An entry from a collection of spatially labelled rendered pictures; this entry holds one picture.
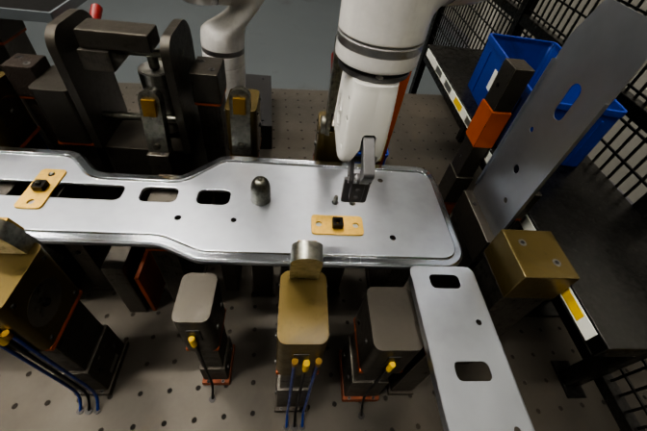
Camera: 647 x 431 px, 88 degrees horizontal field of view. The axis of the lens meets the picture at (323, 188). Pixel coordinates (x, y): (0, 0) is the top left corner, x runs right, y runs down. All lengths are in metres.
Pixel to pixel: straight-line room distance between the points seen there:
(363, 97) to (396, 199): 0.31
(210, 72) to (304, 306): 0.44
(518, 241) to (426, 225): 0.14
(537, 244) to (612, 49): 0.26
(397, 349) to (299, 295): 0.15
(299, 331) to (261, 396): 0.35
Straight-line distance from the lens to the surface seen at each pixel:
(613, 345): 0.59
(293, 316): 0.41
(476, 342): 0.52
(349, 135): 0.36
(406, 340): 0.50
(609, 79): 0.50
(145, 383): 0.79
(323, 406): 0.74
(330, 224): 0.54
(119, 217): 0.59
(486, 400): 0.49
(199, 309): 0.49
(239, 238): 0.52
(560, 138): 0.53
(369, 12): 0.31
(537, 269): 0.54
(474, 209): 0.66
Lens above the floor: 1.42
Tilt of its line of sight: 46 degrees down
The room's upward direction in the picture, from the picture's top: 9 degrees clockwise
